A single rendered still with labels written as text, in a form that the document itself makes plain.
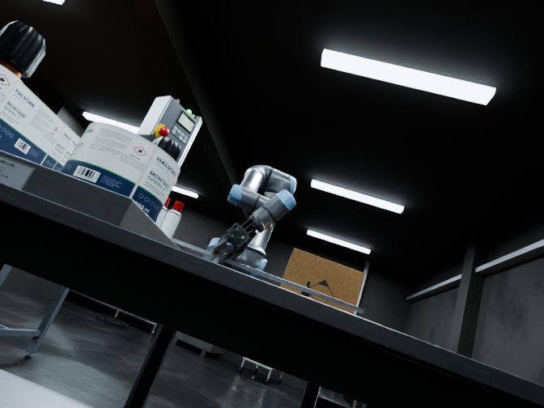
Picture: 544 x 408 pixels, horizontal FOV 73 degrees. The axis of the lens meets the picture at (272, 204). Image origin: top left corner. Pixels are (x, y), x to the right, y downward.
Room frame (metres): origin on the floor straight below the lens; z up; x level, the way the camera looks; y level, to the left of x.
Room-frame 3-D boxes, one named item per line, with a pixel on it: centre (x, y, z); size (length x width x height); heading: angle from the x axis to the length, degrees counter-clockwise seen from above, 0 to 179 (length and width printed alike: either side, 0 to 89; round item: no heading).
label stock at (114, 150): (0.73, 0.31, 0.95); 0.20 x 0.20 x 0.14
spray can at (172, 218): (1.28, 0.31, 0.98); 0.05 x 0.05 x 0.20
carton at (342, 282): (1.55, -0.31, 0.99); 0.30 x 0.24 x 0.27; 85
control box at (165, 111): (1.38, 0.50, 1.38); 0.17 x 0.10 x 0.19; 141
